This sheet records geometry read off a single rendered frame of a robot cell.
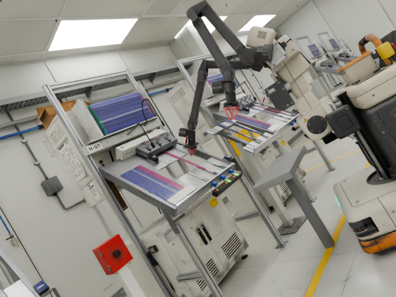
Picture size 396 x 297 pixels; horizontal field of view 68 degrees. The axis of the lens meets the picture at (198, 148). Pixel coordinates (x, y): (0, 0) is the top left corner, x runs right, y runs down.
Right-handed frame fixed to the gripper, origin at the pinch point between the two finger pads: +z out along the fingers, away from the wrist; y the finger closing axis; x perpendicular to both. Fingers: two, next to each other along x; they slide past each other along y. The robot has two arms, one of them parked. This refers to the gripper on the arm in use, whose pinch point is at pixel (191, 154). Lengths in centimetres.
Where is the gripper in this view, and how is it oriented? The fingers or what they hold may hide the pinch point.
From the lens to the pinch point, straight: 230.9
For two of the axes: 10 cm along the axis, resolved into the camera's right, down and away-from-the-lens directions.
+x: 8.0, 2.6, -5.3
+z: -0.1, 9.0, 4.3
